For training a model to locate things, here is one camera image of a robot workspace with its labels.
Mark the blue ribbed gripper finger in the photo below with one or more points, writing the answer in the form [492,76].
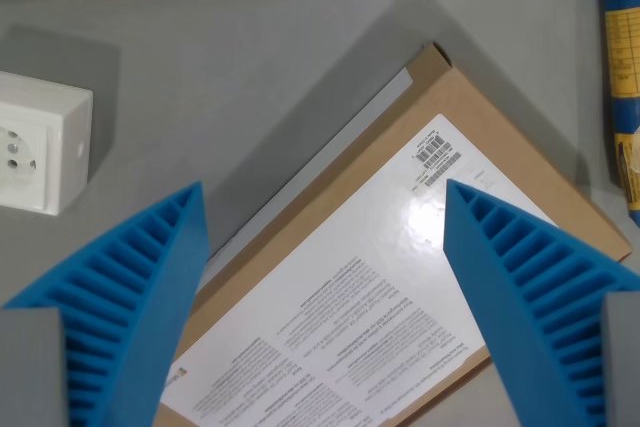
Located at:
[135,297]
[530,307]

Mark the brown cardboard box with label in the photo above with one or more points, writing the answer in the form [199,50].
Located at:
[360,267]

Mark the blue roll with yellow label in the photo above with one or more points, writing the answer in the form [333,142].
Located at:
[623,72]

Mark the white wall socket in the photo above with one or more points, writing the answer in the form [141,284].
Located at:
[42,142]

